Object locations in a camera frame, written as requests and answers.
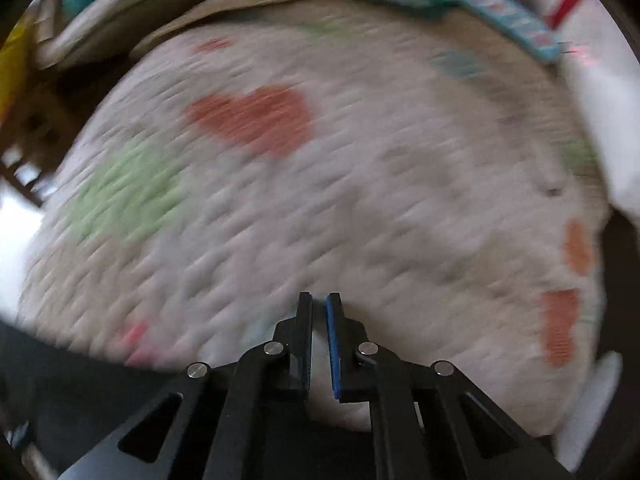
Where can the white quilted heart-print blanket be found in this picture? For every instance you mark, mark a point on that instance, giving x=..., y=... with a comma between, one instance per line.
x=320, y=210

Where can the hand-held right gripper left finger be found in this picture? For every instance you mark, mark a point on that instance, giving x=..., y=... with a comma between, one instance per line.
x=303, y=340

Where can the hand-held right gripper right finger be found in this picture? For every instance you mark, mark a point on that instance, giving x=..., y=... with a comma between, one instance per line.
x=333, y=350

